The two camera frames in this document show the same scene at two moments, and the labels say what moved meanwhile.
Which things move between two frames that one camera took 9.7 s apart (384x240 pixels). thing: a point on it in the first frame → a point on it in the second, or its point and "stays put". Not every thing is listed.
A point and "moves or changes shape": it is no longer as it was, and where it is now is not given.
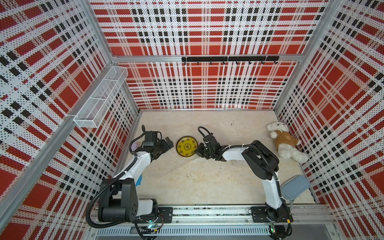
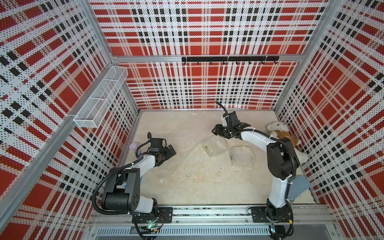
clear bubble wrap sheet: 189,171 moves or changes shape
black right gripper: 198,151 → 217,128
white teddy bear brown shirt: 285,142 stays put
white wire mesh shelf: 93,111 stays put
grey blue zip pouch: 293,186 stays put
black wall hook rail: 230,59 stays put
